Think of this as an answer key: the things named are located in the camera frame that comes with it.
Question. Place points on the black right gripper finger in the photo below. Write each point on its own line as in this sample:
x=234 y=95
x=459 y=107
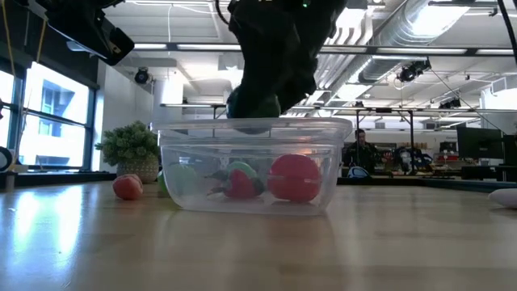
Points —
x=301 y=81
x=260 y=68

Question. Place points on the light green toy lime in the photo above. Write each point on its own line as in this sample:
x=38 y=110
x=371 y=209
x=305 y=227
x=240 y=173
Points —
x=179 y=180

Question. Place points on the long linear ceiling light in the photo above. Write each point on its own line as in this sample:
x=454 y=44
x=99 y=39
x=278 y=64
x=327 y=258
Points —
x=202 y=47

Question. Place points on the black background gantry frame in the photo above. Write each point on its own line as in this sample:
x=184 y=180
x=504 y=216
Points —
x=383 y=110
x=190 y=105

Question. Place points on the bright ceiling panel light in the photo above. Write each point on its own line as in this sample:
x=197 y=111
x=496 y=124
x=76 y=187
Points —
x=355 y=20

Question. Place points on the large office window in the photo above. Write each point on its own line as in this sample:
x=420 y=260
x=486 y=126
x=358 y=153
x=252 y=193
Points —
x=56 y=101

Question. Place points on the pink toy peach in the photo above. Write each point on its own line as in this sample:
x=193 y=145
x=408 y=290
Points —
x=127 y=188

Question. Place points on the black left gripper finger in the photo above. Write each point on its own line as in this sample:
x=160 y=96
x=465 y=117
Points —
x=121 y=48

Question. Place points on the blue and white round object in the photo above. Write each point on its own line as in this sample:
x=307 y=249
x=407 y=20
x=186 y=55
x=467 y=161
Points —
x=357 y=172

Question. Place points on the red toy strawberry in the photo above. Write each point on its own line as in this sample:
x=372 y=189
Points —
x=240 y=185

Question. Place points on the red toy tomato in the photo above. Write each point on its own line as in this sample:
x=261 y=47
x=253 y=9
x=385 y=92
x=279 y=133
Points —
x=294 y=178

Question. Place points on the person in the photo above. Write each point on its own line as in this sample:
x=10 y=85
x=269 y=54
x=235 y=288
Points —
x=361 y=155

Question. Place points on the black computer monitor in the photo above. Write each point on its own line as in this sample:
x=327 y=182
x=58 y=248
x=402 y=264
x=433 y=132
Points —
x=511 y=150
x=480 y=143

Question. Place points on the green faux potted plant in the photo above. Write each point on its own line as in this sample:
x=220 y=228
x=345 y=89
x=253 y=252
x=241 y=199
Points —
x=129 y=141

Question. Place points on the clear plastic tupperware container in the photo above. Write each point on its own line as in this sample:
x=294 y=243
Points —
x=307 y=129

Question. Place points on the silver ventilation duct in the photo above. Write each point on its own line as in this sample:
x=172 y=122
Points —
x=404 y=36

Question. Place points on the round black ceiling camera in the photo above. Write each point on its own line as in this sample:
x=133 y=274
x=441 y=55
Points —
x=141 y=76

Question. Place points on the small black monitor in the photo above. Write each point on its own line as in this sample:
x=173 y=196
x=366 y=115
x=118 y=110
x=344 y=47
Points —
x=447 y=146

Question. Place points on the black ceiling spotlight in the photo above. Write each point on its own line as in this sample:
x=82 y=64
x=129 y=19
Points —
x=412 y=72
x=450 y=104

